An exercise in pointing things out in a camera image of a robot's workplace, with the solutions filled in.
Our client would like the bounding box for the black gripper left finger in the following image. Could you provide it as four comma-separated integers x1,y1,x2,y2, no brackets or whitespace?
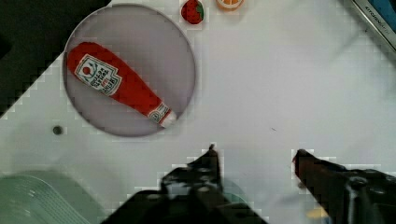
161,144,223,200

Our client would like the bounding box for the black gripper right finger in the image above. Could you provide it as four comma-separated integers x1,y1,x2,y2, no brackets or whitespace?
293,149,396,224

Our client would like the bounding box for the silver black toaster oven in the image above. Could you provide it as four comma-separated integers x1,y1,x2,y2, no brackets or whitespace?
348,0,396,54

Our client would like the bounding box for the red ketchup bottle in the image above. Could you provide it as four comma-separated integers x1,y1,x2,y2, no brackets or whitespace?
66,42,177,128

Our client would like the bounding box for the grey round plate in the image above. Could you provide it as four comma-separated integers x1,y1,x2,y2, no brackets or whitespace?
63,4,197,137

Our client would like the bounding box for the red toy strawberry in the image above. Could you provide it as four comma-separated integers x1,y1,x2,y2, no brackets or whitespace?
180,0,205,24

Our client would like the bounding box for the green plastic colander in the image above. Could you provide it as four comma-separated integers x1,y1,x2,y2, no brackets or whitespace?
0,171,106,224

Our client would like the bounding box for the orange slice toy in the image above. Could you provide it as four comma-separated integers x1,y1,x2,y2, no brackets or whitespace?
216,0,245,11

